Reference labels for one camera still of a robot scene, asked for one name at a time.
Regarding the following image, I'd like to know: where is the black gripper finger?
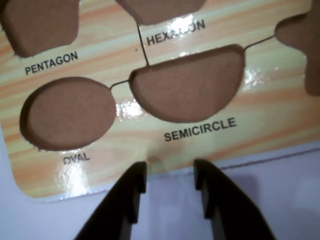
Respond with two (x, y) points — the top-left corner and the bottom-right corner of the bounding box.
(193, 158), (276, 240)
(73, 161), (148, 240)

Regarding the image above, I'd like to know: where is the wooden shape puzzle board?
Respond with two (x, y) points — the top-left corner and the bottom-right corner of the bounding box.
(0, 0), (320, 205)

